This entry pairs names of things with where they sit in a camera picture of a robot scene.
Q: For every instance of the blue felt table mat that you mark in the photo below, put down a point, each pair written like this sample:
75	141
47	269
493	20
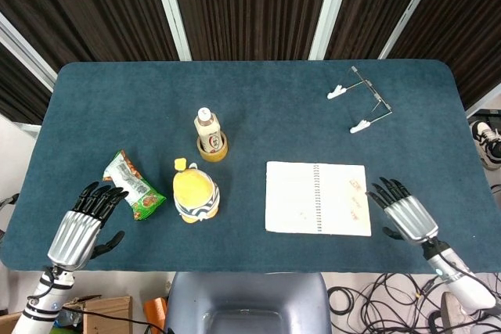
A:
250	115

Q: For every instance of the white spiral notebook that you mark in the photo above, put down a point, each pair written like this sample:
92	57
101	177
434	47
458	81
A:
317	198

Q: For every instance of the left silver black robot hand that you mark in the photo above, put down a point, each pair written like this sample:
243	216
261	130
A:
74	234

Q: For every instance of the milk tea bottle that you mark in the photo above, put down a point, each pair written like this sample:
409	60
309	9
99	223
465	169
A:
207	130

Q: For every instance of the cardboard box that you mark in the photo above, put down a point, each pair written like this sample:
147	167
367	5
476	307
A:
105	314

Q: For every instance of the green snack bag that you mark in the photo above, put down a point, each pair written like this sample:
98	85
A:
133	185

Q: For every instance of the orange foam roll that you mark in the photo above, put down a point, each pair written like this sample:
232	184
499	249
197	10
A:
156	312

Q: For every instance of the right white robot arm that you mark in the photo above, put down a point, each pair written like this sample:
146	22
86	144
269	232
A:
458	273

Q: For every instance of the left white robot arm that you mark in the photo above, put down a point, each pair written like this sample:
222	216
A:
43	302

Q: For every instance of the yellow plush duck toy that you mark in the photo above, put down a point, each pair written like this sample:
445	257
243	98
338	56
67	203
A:
195	193

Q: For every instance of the black white sneaker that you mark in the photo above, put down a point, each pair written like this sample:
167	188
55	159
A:
486	142

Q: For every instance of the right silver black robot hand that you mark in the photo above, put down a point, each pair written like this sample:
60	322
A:
415	216

